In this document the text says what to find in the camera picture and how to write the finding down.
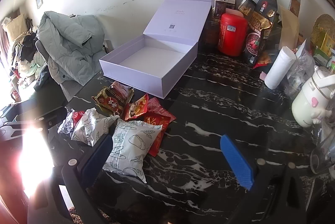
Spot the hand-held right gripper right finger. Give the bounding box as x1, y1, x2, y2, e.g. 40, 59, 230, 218
220, 134, 307, 224

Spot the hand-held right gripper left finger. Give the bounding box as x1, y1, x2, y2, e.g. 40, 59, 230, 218
52, 133, 114, 224

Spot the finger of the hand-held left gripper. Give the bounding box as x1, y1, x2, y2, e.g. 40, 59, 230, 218
0, 105, 66, 133

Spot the small white bread packet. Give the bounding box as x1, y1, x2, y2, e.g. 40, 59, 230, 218
71, 108, 119, 146

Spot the large white bread packet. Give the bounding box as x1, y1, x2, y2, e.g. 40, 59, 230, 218
103, 119, 163, 184

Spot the red plastic propeller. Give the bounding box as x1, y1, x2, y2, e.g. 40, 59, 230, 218
58, 108, 85, 135

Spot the red orange snack packet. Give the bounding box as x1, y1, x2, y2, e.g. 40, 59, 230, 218
124, 93, 149, 121

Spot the red packet gold print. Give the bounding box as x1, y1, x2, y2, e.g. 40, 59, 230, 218
143, 113, 172, 158

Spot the pink red patterned packet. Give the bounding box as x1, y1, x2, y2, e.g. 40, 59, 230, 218
147, 97, 177, 122

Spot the lavender gift box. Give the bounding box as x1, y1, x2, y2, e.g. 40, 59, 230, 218
99, 0, 212, 99

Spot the pile of clothes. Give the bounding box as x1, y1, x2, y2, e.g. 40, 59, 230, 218
0, 13, 40, 91

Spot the clear glass cup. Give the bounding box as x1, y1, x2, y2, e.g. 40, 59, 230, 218
310, 135, 335, 175

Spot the grey green down jacket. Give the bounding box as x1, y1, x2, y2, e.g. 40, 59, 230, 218
37, 11, 105, 86

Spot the cream white jug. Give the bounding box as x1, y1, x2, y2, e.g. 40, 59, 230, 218
292, 66, 335, 128

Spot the white paper roll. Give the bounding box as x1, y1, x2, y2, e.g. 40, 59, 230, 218
264, 47, 297, 90

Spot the small red snack bag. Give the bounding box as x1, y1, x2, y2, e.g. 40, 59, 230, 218
253, 53, 271, 69

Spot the clear plastic bag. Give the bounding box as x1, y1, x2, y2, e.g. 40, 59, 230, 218
286, 51, 316, 96

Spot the red canister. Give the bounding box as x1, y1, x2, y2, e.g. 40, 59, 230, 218
218, 13, 248, 56

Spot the dark brown jar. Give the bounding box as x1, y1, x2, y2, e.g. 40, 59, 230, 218
204, 17, 223, 45

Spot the kraft paper bag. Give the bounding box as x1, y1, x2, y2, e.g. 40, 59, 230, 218
277, 6, 299, 50

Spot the black oat bag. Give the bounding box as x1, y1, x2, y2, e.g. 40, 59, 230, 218
245, 0, 278, 69

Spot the yellow green box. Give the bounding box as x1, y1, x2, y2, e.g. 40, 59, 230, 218
314, 33, 335, 65

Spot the woven straw fan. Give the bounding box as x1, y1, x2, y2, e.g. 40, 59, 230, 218
310, 14, 335, 57

